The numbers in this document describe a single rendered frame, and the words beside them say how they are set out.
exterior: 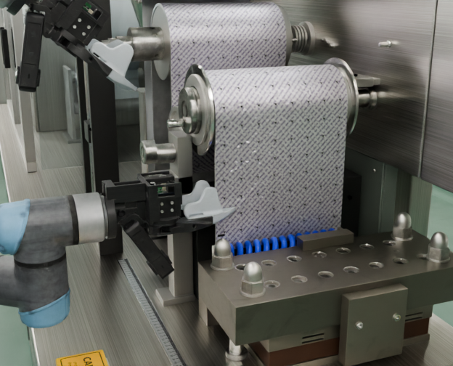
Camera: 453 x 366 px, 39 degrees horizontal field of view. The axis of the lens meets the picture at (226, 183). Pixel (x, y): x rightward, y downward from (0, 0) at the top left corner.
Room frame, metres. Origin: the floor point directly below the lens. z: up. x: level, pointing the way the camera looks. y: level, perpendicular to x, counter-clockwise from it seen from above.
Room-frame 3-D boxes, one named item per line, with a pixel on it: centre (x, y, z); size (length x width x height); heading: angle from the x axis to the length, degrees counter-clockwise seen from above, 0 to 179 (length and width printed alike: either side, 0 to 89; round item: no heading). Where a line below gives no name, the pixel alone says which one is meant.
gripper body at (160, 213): (0.93, 0.13, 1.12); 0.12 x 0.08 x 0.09; 111
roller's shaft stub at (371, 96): (1.13, -0.23, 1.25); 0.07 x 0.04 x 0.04; 111
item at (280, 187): (1.01, -0.09, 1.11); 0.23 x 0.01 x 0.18; 111
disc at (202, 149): (1.02, 0.05, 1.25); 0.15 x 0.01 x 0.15; 21
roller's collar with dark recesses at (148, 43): (1.25, 0.16, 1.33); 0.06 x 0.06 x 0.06; 21
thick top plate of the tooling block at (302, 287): (0.91, -0.17, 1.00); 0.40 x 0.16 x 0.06; 111
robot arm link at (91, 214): (0.90, 0.21, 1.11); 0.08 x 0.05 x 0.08; 21
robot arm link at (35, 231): (0.87, 0.28, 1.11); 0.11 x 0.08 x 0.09; 111
